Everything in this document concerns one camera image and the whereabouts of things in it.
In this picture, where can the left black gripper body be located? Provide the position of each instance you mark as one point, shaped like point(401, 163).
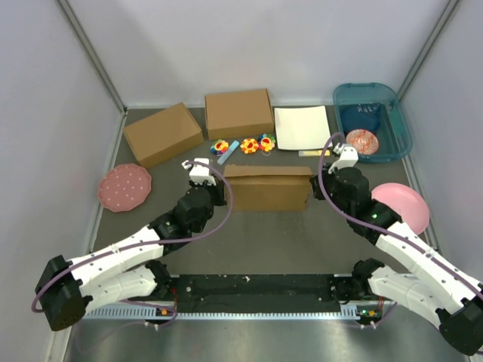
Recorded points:
point(216, 197)

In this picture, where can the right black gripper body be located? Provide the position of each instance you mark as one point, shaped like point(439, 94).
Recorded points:
point(328, 180)

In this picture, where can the cardboard box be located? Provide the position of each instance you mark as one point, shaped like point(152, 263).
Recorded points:
point(238, 114)
point(269, 188)
point(163, 135)

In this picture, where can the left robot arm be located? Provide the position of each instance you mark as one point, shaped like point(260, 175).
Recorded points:
point(68, 289)

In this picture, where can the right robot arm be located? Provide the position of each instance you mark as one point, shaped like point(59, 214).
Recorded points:
point(446, 297)

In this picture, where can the yellow highlighter marker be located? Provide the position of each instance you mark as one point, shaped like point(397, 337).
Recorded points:
point(313, 153)

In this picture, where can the rainbow flower plush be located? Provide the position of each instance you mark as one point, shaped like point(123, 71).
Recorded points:
point(219, 147)
point(266, 142)

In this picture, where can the red patterned bowl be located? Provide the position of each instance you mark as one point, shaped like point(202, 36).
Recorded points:
point(364, 141)

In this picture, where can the light blue marker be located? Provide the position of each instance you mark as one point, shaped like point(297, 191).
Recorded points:
point(223, 158)

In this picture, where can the white square plate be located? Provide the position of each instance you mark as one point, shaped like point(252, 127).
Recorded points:
point(301, 128)

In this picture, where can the teal plastic bin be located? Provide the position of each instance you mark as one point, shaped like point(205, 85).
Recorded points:
point(394, 136)

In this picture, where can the dark pink dotted plate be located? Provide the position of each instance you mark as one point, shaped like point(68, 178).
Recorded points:
point(124, 188)

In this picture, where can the light pink plate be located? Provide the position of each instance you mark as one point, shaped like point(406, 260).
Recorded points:
point(406, 202)

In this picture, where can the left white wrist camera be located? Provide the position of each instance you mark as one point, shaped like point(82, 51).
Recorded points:
point(199, 173)

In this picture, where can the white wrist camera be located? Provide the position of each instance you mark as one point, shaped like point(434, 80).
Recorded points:
point(348, 157)
point(199, 173)

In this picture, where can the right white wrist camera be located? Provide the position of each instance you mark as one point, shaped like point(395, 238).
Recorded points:
point(348, 157)

